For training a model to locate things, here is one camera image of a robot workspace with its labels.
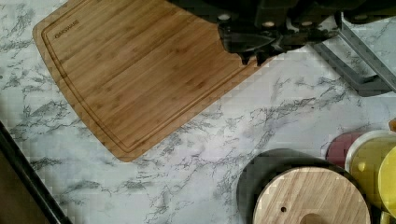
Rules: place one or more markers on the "black round pot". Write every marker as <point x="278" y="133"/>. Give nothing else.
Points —
<point x="265" y="167"/>

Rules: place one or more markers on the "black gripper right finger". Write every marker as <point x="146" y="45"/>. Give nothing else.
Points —
<point x="290" y="37"/>

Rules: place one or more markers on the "bamboo cutting board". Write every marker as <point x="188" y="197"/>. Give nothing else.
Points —
<point x="135" y="70"/>

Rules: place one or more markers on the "dark red plate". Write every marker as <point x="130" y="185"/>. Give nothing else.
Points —
<point x="339" y="147"/>

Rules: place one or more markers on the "yellow plate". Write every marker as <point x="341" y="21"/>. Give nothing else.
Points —
<point x="387" y="182"/>

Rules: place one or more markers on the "round wooden lid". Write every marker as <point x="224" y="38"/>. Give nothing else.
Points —
<point x="311" y="195"/>

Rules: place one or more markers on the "yellow bowl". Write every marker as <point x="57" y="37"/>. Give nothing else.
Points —
<point x="364" y="159"/>

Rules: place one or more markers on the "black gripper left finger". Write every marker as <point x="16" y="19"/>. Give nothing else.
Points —
<point x="243" y="38"/>

